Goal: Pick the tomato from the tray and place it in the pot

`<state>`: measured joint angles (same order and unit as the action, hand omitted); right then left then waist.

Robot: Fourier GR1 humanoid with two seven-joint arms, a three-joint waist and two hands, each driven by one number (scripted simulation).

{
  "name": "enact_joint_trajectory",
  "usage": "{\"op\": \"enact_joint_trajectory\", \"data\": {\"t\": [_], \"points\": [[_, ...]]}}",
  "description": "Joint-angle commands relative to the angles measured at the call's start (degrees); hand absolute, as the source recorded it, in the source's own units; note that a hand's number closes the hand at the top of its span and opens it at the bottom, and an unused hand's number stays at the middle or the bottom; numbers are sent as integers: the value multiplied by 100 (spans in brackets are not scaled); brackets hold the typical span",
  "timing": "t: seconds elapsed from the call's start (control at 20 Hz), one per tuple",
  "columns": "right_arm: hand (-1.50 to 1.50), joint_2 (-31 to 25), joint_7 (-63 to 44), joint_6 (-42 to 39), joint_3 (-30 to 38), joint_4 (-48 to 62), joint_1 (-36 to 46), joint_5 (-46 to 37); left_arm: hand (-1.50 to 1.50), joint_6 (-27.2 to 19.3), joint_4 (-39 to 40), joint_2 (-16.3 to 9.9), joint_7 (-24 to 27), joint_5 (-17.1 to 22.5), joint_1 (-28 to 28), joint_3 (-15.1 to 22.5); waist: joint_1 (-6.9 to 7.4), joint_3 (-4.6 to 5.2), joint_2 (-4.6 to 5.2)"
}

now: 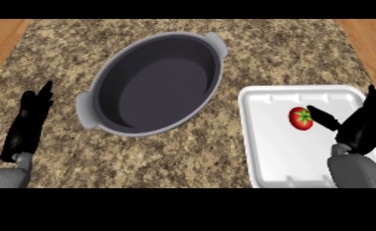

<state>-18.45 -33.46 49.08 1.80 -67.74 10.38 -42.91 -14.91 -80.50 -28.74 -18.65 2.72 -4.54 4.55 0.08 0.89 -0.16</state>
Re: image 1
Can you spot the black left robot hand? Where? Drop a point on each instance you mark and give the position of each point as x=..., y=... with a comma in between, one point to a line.
x=26, y=122

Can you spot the grey oval pot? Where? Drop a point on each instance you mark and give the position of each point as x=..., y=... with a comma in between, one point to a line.
x=160, y=85

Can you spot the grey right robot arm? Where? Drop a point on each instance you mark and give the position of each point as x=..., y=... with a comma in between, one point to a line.
x=352, y=168

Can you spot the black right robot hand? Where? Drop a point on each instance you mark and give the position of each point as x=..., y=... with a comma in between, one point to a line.
x=353, y=125

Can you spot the white foam tray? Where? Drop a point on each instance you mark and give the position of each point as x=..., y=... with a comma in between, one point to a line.
x=283, y=148

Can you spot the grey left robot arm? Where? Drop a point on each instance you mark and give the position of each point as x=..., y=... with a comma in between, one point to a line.
x=14, y=173

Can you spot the red tomato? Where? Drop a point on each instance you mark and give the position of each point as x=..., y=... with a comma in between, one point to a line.
x=296, y=119

